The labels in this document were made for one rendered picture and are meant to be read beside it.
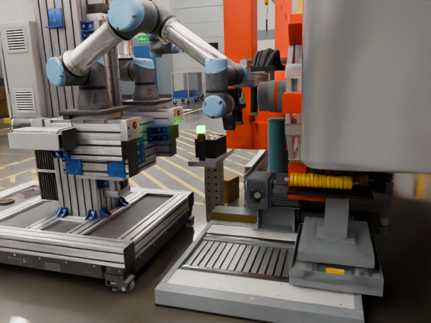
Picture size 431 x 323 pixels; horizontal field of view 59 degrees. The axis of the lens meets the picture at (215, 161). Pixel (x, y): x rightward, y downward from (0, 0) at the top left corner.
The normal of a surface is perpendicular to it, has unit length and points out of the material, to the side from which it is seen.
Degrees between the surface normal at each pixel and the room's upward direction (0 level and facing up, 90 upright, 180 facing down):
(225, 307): 90
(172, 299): 90
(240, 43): 90
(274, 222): 90
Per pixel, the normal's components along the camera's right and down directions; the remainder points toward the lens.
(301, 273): -0.29, 0.22
